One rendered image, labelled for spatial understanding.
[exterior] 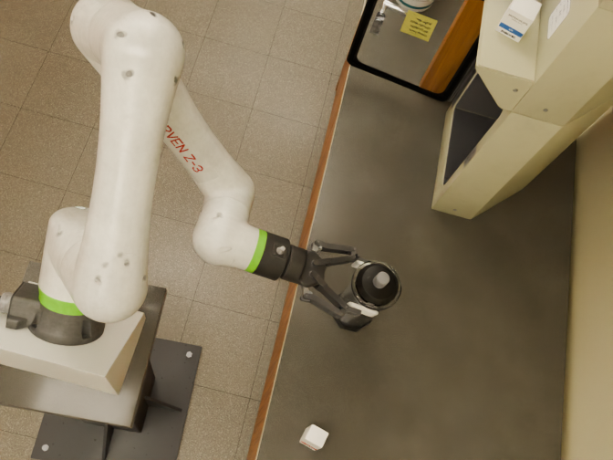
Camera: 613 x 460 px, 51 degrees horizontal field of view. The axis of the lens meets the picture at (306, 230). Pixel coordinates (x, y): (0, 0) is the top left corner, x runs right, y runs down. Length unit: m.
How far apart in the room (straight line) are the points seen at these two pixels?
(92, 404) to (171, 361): 0.97
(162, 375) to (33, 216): 0.81
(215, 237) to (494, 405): 0.80
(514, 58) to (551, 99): 0.11
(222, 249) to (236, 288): 1.27
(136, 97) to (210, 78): 1.99
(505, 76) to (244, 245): 0.59
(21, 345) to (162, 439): 1.17
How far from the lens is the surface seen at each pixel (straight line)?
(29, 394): 1.53
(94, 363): 1.30
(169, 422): 2.42
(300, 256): 1.32
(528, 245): 1.81
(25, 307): 1.36
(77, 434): 2.44
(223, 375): 2.45
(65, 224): 1.25
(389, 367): 1.57
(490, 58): 1.28
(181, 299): 2.52
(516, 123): 1.39
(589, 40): 1.21
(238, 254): 1.28
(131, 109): 1.00
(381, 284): 1.32
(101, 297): 1.11
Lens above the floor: 2.42
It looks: 65 degrees down
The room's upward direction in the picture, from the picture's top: 23 degrees clockwise
